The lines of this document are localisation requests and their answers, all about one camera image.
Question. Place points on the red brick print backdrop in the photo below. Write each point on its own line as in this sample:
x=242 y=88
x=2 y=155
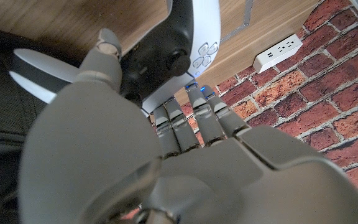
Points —
x=337 y=93

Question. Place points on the white black game controller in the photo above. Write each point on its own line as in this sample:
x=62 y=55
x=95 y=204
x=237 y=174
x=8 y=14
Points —
x=207 y=28

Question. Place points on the white power strip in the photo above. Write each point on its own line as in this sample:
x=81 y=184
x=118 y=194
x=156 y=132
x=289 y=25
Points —
x=278 y=53

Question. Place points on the silver tape outline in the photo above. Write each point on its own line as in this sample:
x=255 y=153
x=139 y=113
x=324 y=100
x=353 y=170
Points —
x=248 y=12

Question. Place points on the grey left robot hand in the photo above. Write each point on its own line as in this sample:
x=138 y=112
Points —
x=213 y=186

